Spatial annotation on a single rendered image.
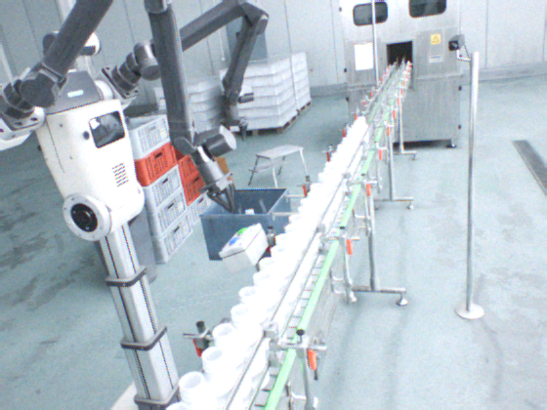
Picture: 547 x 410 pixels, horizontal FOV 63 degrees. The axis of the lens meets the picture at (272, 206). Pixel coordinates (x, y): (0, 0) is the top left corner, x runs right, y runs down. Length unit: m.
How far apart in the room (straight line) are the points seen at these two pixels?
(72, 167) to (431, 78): 4.89
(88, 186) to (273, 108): 6.58
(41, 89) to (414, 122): 5.14
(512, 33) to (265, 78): 5.82
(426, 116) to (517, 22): 5.84
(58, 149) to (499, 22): 10.59
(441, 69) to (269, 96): 3.12
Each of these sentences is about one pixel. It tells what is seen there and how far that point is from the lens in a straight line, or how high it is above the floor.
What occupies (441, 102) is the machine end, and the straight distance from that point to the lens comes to 5.87.
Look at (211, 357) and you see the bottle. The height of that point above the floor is 1.15.
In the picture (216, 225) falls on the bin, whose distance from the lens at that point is 1.91.
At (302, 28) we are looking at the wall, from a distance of 11.65.
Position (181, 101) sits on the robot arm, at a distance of 1.12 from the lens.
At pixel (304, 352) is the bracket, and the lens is 0.86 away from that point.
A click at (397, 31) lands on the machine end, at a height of 1.44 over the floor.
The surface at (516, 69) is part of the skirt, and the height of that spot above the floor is 0.16.
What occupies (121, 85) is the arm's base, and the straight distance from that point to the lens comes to 1.60.
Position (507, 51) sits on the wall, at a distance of 11.45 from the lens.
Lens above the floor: 1.62
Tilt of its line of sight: 21 degrees down
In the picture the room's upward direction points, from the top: 9 degrees counter-clockwise
